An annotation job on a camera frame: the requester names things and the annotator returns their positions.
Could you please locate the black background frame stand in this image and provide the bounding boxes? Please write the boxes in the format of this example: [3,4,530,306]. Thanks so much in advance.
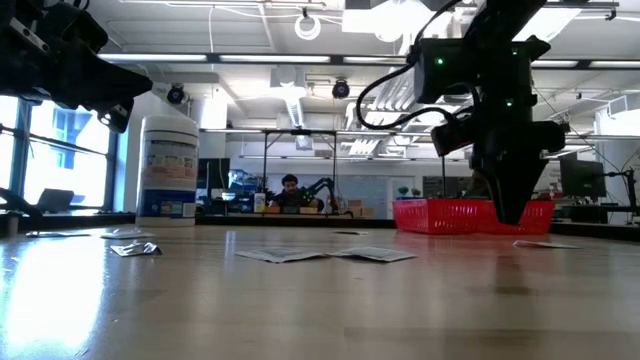
[439,154,449,201]
[262,128,339,216]

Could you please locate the black computer monitor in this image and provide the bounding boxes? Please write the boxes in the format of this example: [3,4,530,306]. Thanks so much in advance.
[558,152,608,202]
[197,158,231,191]

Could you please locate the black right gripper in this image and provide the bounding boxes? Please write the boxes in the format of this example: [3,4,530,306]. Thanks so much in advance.
[431,107,567,225]

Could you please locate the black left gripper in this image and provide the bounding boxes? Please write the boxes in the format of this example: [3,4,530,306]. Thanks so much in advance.
[0,2,154,134]

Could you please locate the white wipes canister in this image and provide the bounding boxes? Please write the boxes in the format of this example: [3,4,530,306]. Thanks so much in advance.
[135,115,200,228]

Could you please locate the black aluminium table frame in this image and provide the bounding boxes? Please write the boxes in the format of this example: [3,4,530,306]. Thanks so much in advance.
[0,185,640,242]

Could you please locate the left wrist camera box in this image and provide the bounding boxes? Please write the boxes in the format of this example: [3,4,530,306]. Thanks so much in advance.
[7,14,54,54]

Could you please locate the red plastic basket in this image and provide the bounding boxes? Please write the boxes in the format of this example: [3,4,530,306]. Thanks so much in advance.
[392,198,496,236]
[482,199,555,236]

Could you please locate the black overhead light bar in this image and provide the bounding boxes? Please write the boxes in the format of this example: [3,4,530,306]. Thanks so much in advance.
[97,52,640,71]

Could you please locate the open grey laptop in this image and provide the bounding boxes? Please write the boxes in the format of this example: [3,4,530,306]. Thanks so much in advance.
[35,188,76,214]

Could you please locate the person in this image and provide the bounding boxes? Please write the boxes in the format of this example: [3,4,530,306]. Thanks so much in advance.
[272,173,321,210]

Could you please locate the white coiled cable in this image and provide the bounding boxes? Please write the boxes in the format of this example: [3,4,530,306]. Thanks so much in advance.
[293,13,322,41]

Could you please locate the brown cardboard boxes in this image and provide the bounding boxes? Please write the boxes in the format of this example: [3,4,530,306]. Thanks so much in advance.
[347,199,376,219]

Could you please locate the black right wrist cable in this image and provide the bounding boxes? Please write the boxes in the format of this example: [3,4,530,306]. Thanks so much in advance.
[355,0,474,131]

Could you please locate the large glass window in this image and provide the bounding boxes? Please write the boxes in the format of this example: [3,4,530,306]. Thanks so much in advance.
[0,94,119,211]

